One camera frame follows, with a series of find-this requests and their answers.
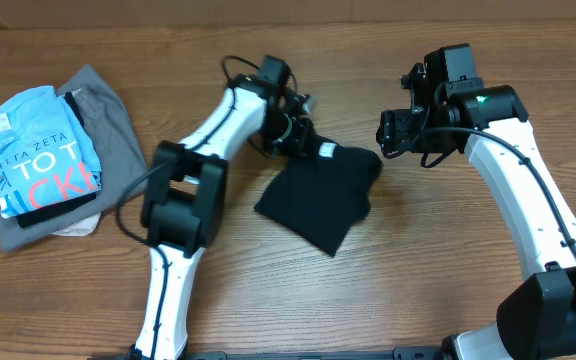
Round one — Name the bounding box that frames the black t-shirt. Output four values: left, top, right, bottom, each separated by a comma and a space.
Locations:
254, 135, 383, 257

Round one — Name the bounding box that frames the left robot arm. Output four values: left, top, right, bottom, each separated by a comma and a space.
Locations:
117, 55, 314, 359

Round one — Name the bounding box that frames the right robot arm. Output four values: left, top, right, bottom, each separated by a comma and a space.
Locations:
376, 44, 576, 360

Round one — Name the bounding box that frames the grey folded garment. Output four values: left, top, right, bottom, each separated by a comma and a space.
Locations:
0, 65, 147, 252

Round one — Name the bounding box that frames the light blue printed t-shirt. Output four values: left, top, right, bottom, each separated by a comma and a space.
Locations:
0, 86, 102, 218

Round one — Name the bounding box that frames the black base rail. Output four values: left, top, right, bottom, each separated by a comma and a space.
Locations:
182, 346, 452, 360

